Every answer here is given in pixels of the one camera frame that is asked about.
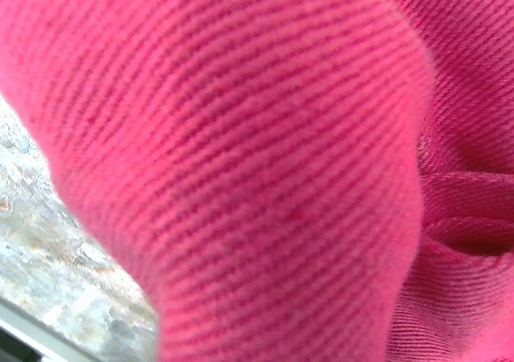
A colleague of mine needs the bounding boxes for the pink towel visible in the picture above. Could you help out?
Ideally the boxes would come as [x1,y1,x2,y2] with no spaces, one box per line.
[0,0,514,362]

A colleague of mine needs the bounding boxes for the aluminium table side rail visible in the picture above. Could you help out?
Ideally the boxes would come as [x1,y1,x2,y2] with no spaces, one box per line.
[0,297,97,362]

